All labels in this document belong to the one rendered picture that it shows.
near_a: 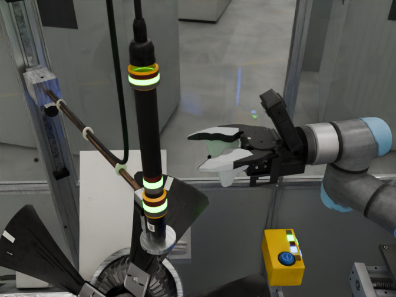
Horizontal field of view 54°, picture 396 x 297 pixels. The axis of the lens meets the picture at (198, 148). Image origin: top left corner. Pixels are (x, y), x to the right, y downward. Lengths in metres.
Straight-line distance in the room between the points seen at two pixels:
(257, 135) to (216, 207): 1.05
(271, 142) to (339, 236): 1.35
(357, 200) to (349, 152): 0.10
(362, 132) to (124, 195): 0.71
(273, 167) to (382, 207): 0.21
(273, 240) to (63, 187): 0.77
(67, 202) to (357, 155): 1.11
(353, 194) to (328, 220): 1.10
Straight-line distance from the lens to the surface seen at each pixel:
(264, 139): 0.67
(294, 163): 0.72
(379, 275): 1.45
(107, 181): 1.19
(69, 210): 1.58
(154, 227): 0.73
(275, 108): 0.62
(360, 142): 0.74
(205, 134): 0.69
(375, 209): 0.77
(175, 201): 0.91
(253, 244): 1.90
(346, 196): 0.79
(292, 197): 1.72
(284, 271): 1.26
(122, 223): 1.19
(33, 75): 1.21
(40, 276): 1.07
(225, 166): 0.62
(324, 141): 0.70
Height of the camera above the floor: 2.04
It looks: 35 degrees down
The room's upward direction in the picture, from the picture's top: straight up
